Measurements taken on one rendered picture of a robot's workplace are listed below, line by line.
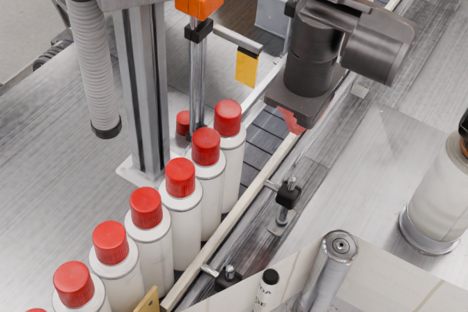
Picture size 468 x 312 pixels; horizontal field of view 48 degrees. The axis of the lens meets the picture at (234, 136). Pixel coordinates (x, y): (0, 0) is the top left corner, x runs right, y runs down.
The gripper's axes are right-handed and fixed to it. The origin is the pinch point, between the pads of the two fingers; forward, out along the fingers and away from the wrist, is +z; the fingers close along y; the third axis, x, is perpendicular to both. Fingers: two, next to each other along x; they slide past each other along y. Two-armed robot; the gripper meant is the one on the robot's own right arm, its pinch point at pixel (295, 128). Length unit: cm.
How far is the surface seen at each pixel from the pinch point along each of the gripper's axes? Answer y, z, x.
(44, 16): 78, 101, 152
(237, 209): -9.7, 9.8, 2.6
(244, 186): -3.5, 13.7, 4.9
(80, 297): -34.4, -6.1, 5.7
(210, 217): -14.5, 6.6, 4.0
